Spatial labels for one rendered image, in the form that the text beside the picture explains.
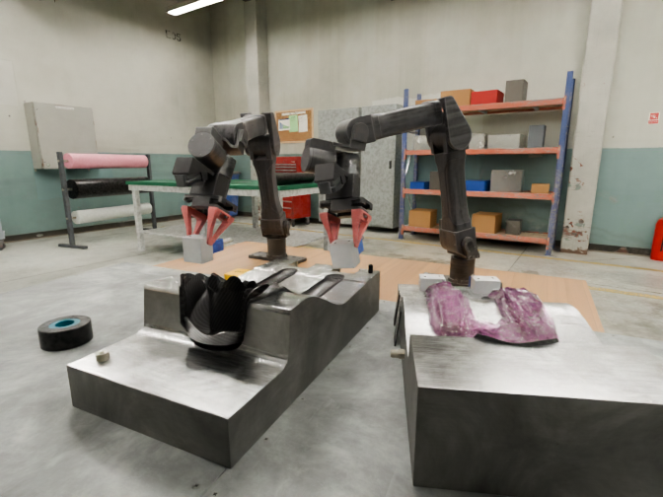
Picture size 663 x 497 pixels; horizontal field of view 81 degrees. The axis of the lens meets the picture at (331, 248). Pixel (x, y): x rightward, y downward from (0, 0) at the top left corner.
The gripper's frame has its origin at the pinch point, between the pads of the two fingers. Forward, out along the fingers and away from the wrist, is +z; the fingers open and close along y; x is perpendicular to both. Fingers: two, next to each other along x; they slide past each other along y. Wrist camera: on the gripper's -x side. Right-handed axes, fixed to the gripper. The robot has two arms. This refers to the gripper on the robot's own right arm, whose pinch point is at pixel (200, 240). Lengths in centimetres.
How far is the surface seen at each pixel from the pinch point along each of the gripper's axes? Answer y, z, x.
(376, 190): -135, -227, 498
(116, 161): -467, -173, 296
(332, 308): 35.9, 10.2, -6.5
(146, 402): 24.0, 25.9, -27.2
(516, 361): 62, 13, -17
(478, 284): 56, -1, 19
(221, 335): 26.9, 17.3, -20.7
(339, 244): 28.5, -4.3, 8.4
